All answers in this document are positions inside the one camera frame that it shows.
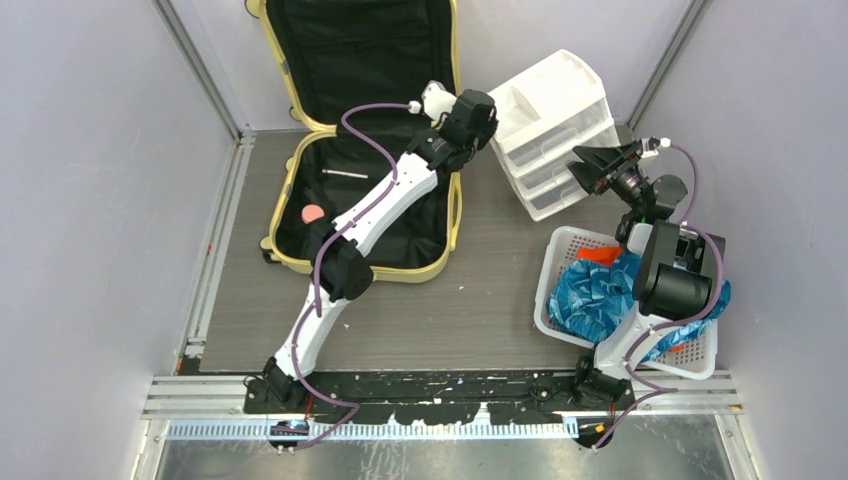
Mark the white divided organizer tray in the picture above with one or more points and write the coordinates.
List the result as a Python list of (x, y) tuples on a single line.
[(544, 112)]

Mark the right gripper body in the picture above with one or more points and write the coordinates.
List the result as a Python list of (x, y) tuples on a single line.
[(626, 182)]

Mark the silver pen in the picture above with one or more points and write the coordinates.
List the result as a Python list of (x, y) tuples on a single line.
[(344, 174)]

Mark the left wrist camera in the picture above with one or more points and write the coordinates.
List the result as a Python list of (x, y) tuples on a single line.
[(435, 102)]

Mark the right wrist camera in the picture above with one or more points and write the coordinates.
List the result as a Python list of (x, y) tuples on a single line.
[(651, 146)]

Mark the clear bottle pink cap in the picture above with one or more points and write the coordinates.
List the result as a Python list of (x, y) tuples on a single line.
[(311, 213)]

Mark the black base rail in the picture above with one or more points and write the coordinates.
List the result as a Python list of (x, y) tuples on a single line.
[(506, 397)]

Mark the white perforated plastic basket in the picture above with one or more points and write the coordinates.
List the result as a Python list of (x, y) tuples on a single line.
[(640, 340)]

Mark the slotted metal cable duct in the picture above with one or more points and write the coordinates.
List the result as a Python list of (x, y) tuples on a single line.
[(299, 430)]

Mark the blue patterned garment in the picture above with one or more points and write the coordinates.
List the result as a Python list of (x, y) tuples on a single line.
[(590, 301)]

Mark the orange garment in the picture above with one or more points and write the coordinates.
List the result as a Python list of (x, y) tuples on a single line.
[(605, 256)]

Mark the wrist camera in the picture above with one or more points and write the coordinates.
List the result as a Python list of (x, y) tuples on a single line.
[(435, 102), (651, 146)]

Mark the yellow hard-shell suitcase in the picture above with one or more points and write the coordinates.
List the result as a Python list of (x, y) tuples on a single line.
[(335, 55)]

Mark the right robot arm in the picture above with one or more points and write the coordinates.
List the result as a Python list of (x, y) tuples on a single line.
[(680, 276)]

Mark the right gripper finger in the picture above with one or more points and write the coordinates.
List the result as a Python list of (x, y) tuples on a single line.
[(608, 159), (592, 178)]

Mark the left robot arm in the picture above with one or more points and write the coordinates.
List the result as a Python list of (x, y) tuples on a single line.
[(341, 272)]

